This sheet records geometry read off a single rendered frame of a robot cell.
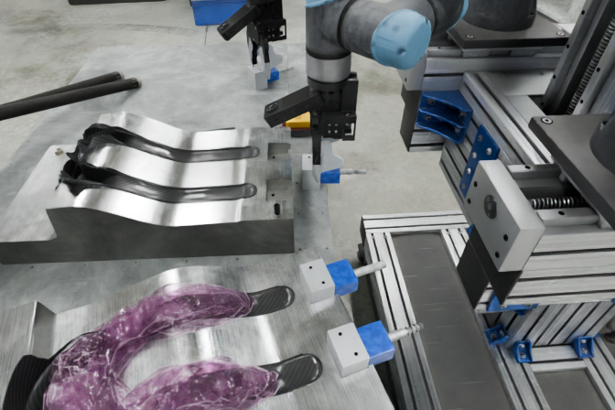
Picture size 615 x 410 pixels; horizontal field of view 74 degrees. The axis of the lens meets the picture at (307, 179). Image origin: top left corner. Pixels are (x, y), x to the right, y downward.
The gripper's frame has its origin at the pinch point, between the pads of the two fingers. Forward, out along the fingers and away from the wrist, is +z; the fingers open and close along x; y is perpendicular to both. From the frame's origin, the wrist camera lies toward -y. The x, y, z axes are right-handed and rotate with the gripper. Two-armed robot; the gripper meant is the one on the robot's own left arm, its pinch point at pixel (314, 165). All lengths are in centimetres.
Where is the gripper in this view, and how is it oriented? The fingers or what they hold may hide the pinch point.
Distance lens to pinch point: 81.8
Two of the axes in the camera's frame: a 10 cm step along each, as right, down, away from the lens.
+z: 0.0, 7.4, 6.7
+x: -0.1, -6.7, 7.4
